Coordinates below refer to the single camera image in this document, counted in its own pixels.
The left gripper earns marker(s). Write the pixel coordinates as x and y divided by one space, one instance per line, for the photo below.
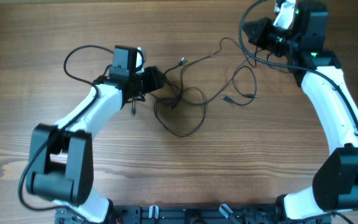
151 76

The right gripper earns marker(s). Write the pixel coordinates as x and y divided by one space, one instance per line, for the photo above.
264 25

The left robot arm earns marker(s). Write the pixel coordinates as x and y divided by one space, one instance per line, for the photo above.
60 167

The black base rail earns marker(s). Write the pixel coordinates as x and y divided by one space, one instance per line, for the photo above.
248 214

